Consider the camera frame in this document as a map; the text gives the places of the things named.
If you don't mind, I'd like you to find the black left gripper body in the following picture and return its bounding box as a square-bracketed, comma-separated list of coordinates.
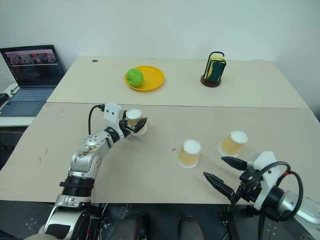
[118, 116, 138, 139]

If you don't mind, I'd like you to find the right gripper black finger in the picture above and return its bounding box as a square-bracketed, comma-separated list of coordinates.
[220, 156, 249, 173]
[202, 171, 237, 200]

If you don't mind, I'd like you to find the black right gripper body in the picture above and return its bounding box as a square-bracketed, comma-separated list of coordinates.
[230, 166, 264, 205]

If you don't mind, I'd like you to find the tan paper cup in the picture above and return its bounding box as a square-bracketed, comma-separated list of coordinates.
[217, 129, 249, 158]
[125, 108, 147, 137]
[177, 139, 202, 169]

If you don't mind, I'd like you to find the green apple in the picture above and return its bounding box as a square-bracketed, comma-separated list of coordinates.
[125, 68, 145, 89]

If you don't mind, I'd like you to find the yellow plastic plate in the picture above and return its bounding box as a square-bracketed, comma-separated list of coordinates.
[124, 65, 166, 93]

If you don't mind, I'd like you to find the sponge in black holder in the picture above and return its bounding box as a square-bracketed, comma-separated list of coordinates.
[200, 51, 228, 89]

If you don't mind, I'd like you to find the yellow and green sponge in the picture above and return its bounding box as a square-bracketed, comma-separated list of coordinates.
[205, 55, 227, 83]

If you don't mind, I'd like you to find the open blue laptop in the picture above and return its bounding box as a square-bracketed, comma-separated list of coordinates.
[0, 44, 67, 118]

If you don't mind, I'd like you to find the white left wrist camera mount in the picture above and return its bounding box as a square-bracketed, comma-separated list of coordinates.
[103, 101, 124, 131]

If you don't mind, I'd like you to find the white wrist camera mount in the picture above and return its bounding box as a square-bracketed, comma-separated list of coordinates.
[247, 151, 279, 210]
[103, 101, 124, 131]

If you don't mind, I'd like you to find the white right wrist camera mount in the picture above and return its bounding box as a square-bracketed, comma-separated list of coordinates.
[247, 151, 279, 210]

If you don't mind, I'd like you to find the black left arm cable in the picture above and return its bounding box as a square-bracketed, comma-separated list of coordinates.
[87, 104, 105, 134]

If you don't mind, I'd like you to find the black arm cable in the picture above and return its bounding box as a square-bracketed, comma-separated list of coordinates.
[87, 104, 105, 134]
[246, 161, 305, 240]

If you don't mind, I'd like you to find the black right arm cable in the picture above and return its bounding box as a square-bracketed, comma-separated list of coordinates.
[246, 161, 305, 240]

